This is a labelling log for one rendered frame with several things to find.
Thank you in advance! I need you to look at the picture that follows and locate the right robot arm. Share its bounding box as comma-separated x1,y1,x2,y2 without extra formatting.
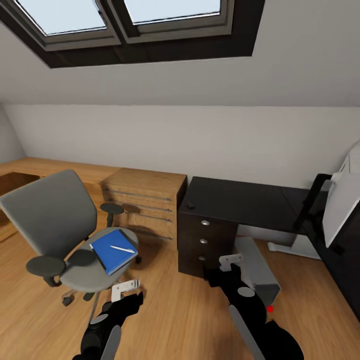
202,253,304,360

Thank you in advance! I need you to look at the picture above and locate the mouse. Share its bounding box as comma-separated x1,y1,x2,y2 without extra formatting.
186,199,195,208

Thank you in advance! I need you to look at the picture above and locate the folder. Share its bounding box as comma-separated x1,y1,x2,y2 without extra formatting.
89,229,138,276

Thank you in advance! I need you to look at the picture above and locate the desktop computer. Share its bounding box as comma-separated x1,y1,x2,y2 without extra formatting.
232,236,281,313

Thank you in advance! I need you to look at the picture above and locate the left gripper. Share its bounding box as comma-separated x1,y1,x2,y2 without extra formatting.
102,290,144,321

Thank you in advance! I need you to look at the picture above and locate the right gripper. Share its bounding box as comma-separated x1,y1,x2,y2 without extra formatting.
202,265,242,292

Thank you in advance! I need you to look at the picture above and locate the monitor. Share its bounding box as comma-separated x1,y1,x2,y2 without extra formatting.
300,139,360,253

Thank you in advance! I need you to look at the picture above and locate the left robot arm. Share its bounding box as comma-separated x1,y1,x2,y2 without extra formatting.
72,279,144,360

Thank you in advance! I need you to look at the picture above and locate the swivel chair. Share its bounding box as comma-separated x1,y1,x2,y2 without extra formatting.
0,169,142,323

